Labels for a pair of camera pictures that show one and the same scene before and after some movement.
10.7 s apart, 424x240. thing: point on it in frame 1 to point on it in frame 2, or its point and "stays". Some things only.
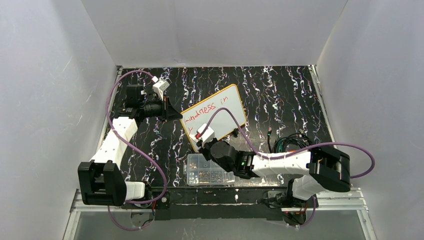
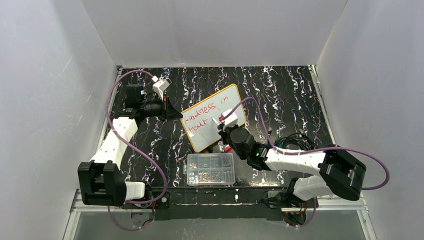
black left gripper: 166,108 stays
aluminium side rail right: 314,71 stays
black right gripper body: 205,145 to 225,131
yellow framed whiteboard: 223,122 stays
